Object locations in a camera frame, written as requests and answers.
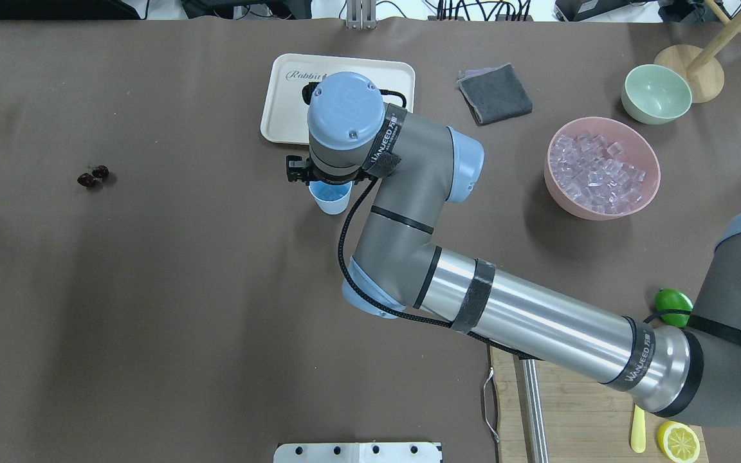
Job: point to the green lime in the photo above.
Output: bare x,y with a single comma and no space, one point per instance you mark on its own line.
669,299

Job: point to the mint green bowl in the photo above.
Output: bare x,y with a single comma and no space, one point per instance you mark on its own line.
653,94

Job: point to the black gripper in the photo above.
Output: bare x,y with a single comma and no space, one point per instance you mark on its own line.
298,170

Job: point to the wooden cup stand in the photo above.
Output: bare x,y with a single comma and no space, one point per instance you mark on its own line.
699,68

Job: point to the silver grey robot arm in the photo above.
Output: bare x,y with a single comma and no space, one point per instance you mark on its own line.
690,374

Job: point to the wooden cutting board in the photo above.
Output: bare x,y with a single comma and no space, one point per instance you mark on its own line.
583,421

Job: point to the cream rabbit tray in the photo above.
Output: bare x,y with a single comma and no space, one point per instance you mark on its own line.
284,119

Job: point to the lemon half slice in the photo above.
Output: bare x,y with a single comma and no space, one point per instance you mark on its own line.
678,442

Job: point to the steel muddler rod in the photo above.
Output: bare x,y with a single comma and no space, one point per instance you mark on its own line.
534,418

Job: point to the grey folded cloth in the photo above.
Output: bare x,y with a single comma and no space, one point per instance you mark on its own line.
494,94

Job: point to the pink bowl of ice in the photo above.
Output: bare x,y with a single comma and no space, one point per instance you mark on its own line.
600,169

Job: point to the light blue plastic cup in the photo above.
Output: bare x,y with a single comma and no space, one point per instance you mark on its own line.
331,199

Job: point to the yellow plastic knife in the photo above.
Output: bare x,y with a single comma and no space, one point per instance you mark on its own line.
638,436

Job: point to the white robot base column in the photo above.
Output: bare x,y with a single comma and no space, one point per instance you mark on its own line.
359,452

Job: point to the dark red cherries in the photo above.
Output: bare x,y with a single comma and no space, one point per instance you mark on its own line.
95,177

